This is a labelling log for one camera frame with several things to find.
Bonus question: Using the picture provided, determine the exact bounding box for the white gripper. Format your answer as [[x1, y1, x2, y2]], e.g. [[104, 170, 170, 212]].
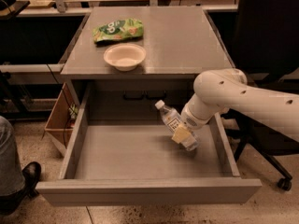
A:
[[172, 105, 212, 144]]

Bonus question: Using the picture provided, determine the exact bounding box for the clear plastic water bottle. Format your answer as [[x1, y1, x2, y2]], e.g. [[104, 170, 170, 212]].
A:
[[155, 100, 198, 151]]

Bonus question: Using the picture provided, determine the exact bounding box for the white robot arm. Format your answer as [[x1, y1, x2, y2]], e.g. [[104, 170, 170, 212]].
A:
[[181, 68, 299, 142]]

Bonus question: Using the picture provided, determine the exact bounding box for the grey open top drawer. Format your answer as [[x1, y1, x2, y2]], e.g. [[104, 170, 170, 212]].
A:
[[37, 84, 262, 206]]

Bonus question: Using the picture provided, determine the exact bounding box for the grey cabinet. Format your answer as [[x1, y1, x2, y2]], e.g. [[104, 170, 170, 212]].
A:
[[62, 7, 232, 125]]

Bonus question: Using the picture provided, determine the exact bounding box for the white paper bowl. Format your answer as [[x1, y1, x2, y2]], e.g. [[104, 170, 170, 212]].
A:
[[104, 43, 147, 72]]

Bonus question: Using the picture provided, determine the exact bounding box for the green chip bag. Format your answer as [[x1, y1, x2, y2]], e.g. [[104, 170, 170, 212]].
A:
[[93, 18, 144, 43]]

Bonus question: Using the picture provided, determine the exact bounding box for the black office chair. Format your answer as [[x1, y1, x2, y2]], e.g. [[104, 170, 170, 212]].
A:
[[223, 0, 299, 191]]

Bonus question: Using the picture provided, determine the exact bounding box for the black shoe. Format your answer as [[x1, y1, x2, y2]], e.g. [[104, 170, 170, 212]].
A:
[[0, 161, 41, 216]]

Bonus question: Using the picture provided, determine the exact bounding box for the person leg in jeans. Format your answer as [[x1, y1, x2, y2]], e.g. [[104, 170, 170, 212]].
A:
[[0, 117, 22, 195]]

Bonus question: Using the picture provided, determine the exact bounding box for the black right drawer handle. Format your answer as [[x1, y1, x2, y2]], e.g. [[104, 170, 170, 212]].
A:
[[145, 91, 166, 100]]

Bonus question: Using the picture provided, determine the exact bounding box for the black drawer handle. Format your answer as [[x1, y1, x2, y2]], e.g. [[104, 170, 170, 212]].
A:
[[145, 91, 166, 100], [122, 91, 144, 101]]

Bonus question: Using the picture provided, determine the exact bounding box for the black left drawer handle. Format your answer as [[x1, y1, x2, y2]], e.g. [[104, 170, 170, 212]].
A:
[[122, 91, 144, 101]]

